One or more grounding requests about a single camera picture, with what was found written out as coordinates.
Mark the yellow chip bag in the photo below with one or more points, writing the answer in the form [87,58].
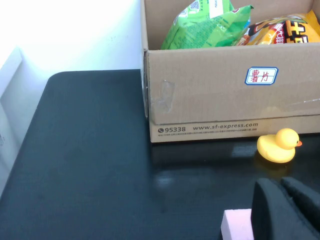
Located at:
[287,30]

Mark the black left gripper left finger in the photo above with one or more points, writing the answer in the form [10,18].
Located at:
[272,217]

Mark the light pink foam cube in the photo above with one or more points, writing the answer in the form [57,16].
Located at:
[237,225]

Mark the cardboard box with F2 print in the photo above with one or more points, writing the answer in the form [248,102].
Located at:
[215,100]

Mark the yellow rubber duck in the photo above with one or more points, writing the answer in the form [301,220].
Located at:
[277,147]

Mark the green chip bag white label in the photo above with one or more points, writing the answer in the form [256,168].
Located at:
[205,30]

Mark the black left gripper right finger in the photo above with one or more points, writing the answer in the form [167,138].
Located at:
[305,200]

